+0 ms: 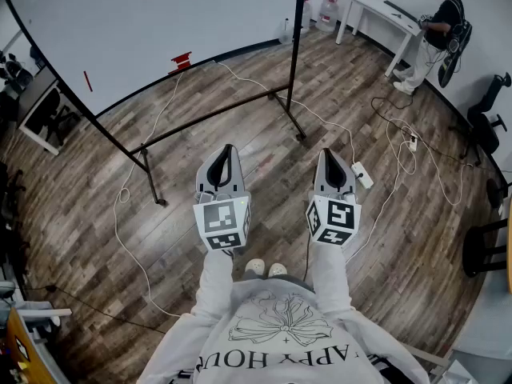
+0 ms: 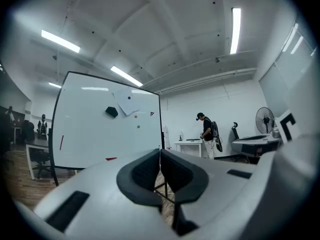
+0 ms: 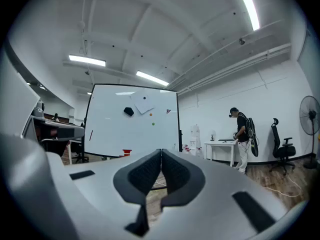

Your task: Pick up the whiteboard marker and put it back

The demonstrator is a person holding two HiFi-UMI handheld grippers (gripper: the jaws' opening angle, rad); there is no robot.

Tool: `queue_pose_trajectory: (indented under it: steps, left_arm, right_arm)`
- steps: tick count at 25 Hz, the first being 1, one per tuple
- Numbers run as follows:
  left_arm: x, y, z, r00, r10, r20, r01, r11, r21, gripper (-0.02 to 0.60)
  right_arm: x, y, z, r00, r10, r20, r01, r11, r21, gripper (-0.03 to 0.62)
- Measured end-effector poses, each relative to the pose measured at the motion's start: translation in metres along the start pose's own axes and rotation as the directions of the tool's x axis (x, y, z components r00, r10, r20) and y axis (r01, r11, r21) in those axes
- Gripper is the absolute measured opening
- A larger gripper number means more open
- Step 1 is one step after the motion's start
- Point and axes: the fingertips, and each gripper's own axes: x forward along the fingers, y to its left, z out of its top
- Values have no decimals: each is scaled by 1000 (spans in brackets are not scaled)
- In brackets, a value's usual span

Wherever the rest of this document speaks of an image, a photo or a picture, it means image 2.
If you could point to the black microscope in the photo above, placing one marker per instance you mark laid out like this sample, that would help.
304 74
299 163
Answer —
180 137

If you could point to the white paper sheet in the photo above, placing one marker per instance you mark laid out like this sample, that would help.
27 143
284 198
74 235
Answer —
126 105

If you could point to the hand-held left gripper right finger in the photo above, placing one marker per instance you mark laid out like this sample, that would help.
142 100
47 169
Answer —
215 189

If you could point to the white ceiling pipes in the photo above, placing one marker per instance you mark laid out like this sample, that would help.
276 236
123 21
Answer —
225 75

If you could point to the white water dispenser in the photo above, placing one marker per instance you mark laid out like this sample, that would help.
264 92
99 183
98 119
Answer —
166 136

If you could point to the window with white blinds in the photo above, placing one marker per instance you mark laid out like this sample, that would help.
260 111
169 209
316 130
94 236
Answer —
275 89

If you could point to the long ceiling light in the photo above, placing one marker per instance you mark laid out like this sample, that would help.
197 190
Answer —
126 76
60 41
235 30
55 85

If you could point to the black whiteboard eraser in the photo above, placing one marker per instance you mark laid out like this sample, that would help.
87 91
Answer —
111 112

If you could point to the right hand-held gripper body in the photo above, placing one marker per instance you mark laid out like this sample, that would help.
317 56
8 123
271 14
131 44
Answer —
287 130

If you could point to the black-framed whiteboard on stand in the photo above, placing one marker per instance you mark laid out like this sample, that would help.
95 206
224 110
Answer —
87 134

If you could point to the small ceiling camera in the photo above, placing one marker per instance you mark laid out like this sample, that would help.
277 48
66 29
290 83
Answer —
54 57
217 59

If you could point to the black keyboard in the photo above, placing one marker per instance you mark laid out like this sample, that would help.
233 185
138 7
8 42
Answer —
193 139

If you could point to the small white table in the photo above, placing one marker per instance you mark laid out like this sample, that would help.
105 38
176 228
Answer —
187 144

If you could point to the black office chair with headrest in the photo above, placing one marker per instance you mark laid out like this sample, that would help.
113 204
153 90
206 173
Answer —
235 131

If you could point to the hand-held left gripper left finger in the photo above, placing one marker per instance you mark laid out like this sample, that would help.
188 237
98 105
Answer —
100 196

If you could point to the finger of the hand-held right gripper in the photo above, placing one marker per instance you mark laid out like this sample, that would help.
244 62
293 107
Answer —
250 145

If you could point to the black pedestal fan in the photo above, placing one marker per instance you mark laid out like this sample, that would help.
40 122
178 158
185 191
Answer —
265 119

